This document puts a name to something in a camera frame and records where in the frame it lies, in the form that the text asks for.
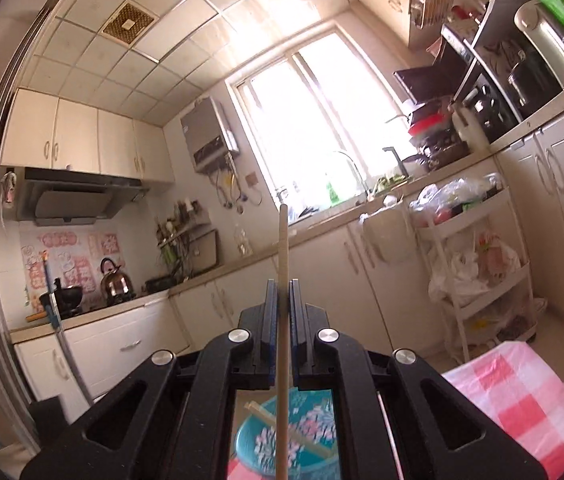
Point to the black wok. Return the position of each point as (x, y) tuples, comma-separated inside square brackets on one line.
[(67, 297)]

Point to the chrome sink faucet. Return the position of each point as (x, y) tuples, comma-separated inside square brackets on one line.
[(365, 187)]

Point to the steel pot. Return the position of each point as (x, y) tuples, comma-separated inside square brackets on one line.
[(524, 82)]

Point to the white electric thermos pot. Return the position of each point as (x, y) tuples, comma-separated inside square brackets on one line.
[(551, 40)]

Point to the grey range hood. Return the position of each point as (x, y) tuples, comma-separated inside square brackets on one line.
[(72, 200)]

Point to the cream door base cabinet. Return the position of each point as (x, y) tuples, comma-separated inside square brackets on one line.
[(332, 270)]

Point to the cream door and drawer cabinet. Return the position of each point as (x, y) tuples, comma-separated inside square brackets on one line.
[(561, 185)]

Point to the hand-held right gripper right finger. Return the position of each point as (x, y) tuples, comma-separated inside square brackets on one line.
[(296, 325)]

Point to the white counter shelf rack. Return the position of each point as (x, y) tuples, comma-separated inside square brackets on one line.
[(491, 25)]

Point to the cream drawer base cabinet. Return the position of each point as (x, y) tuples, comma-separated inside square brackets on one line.
[(122, 345)]

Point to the long wooden chopstick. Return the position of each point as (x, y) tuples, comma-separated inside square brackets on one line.
[(282, 260)]

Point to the red checked plastic tablecloth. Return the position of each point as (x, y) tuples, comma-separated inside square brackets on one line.
[(511, 400)]

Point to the kitchen window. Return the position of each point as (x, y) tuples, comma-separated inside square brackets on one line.
[(312, 110)]

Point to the black baking tray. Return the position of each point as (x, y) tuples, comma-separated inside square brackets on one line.
[(426, 80)]

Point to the clear plastic bags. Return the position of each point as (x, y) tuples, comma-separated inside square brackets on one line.
[(436, 200)]

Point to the stack of pans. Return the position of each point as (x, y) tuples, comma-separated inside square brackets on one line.
[(426, 130)]

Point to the white hanging trash bin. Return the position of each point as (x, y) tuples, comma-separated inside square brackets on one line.
[(386, 235)]

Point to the steel kettle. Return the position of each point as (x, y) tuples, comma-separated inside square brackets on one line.
[(114, 285)]

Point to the ceiling vent grille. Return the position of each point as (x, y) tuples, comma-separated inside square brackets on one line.
[(128, 22)]

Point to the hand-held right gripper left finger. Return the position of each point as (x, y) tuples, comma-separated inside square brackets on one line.
[(273, 310)]

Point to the blue perforated plastic bucket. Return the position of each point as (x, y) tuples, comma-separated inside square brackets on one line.
[(307, 420)]

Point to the white plastic jug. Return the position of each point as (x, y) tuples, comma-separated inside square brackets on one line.
[(469, 130)]

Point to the white plastic bag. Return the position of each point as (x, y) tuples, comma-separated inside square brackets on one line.
[(454, 270)]

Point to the pink wall stickers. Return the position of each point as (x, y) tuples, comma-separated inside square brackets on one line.
[(62, 260)]

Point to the white rolling cart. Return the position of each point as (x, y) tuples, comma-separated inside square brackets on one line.
[(484, 290)]

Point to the wall utensil rack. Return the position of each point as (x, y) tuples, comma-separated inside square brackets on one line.
[(172, 245)]

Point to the black toaster oven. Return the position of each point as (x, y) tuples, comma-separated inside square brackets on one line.
[(486, 105)]

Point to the wall outlet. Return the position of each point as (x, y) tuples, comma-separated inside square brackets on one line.
[(252, 178)]

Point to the green dish soap bottle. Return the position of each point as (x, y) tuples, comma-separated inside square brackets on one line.
[(333, 194)]

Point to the cream wall cabinets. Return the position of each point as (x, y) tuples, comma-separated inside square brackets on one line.
[(77, 135)]

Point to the pile of wooden chopsticks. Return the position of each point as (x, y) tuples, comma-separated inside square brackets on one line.
[(262, 414)]

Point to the silver gas water heater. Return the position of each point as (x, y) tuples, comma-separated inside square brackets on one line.
[(207, 135)]

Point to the dark cutting board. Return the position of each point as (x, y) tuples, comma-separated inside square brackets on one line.
[(202, 252)]

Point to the clear plastic bottle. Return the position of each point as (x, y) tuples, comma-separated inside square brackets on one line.
[(243, 242)]

